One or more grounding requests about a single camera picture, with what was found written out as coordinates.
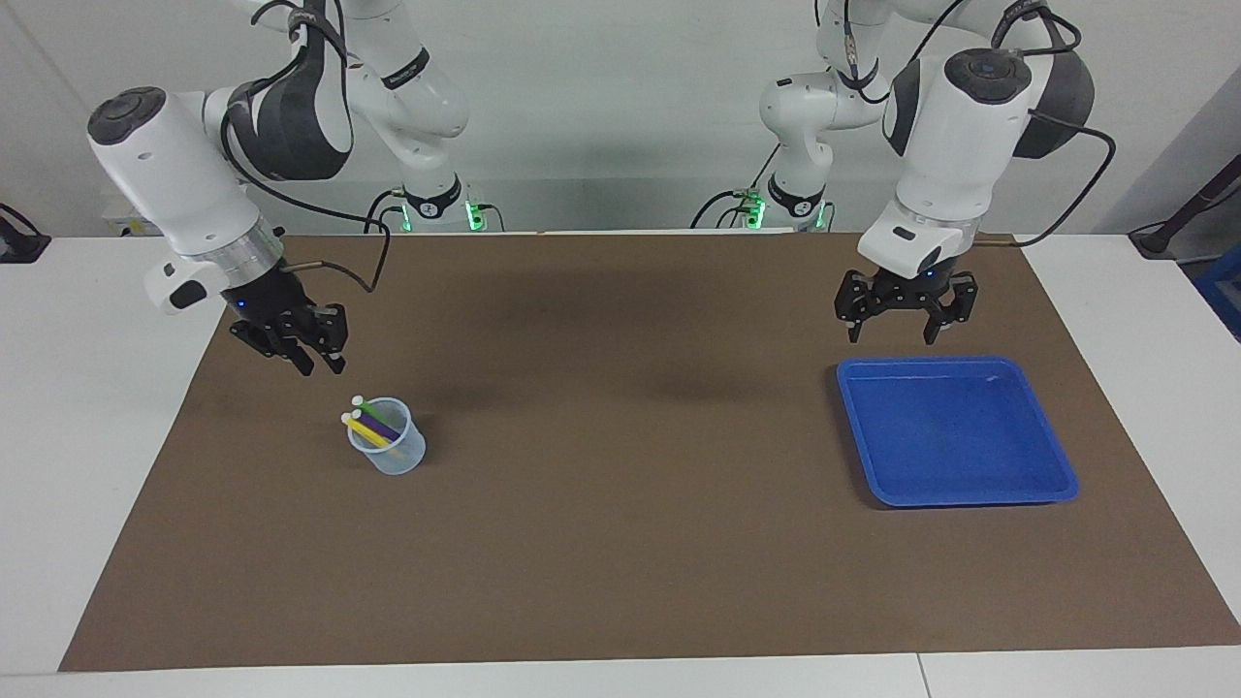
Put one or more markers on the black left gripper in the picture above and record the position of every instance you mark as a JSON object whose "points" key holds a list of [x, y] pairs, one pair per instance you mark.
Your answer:
{"points": [[906, 291]]}

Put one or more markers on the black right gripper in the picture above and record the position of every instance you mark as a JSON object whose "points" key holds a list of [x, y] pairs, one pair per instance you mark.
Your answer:
{"points": [[276, 310]]}

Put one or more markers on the green pen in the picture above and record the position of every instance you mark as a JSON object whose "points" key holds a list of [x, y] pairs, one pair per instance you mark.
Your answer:
{"points": [[368, 408]]}

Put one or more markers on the yellow pen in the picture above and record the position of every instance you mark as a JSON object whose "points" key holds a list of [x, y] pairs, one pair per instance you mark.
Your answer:
{"points": [[365, 430]]}

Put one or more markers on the purple pen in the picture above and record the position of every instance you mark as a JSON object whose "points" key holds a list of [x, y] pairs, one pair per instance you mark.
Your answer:
{"points": [[376, 426]]}

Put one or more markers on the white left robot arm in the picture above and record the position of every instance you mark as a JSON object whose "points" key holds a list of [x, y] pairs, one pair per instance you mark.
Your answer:
{"points": [[950, 145]]}

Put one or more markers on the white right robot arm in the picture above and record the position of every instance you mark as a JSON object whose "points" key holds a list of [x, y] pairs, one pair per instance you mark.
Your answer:
{"points": [[184, 184]]}

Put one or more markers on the blue plastic tray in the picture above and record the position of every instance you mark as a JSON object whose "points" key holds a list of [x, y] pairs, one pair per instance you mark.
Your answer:
{"points": [[950, 436]]}

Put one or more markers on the translucent plastic cup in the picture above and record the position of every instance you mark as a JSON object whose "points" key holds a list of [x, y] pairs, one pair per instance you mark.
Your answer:
{"points": [[396, 460]]}

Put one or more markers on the white power box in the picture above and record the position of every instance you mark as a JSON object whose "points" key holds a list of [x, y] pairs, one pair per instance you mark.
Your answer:
{"points": [[126, 225]]}

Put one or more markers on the black angled stand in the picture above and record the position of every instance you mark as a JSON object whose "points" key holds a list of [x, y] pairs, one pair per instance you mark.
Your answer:
{"points": [[1154, 237]]}

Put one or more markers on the brown table mat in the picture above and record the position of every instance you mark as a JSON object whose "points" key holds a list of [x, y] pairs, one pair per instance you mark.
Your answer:
{"points": [[620, 485]]}

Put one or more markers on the black clamp mount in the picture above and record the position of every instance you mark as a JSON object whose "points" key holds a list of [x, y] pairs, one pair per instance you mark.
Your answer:
{"points": [[19, 247]]}

